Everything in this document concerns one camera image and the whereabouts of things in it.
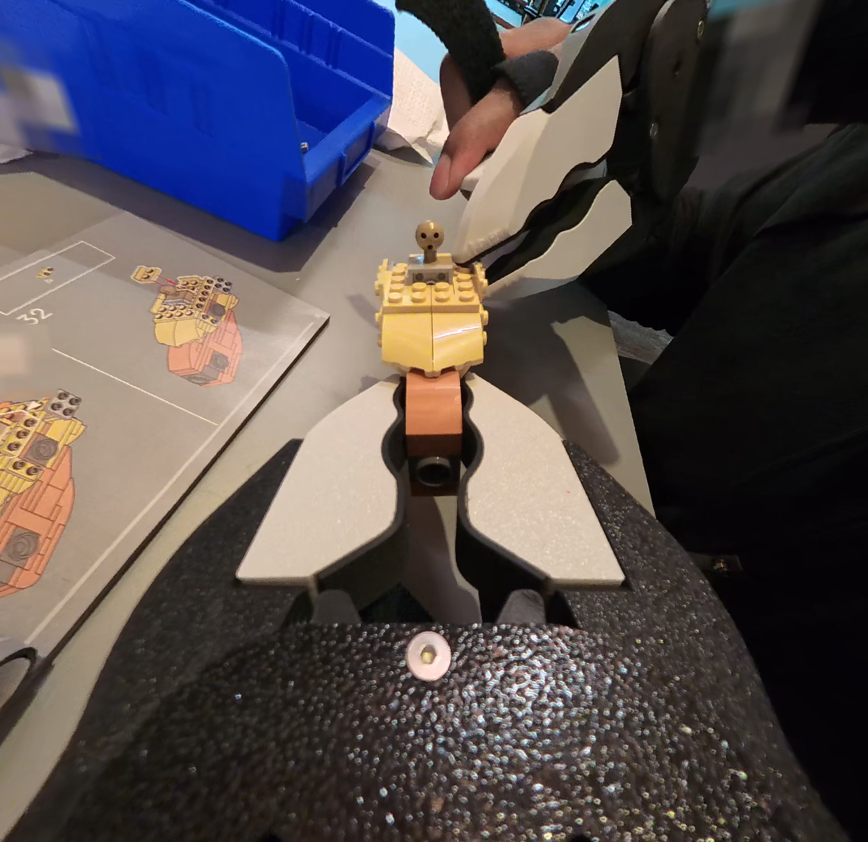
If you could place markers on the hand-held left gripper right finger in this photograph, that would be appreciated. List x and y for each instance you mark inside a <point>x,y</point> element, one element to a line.
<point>536,503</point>

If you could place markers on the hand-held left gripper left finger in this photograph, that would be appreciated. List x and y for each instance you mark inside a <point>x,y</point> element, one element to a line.
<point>339,489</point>

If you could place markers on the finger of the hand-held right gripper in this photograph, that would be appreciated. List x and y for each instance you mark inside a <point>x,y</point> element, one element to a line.
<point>542,157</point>
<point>583,238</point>

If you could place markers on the tan and orange brick model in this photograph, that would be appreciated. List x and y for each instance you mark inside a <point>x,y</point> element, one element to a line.
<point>434,333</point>

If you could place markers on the person's right forearm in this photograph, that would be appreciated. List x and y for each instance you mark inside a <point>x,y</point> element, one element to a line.
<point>746,245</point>

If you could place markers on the grey desk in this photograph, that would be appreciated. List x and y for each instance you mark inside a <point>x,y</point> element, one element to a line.
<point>325,258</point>

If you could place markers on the person's right hand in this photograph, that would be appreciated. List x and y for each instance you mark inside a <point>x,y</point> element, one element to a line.
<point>468,143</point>

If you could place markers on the white patterned paper bag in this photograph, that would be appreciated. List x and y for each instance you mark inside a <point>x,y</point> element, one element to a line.
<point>413,102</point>

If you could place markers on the blue storage bin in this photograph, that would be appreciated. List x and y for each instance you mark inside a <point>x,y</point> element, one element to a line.
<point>203,109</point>
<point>359,89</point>

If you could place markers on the grey instruction booklet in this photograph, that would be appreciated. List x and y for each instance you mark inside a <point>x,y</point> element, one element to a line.
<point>135,414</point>

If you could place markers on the person's black jacket torso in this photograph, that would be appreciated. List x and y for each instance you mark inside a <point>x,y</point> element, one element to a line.
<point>780,550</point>

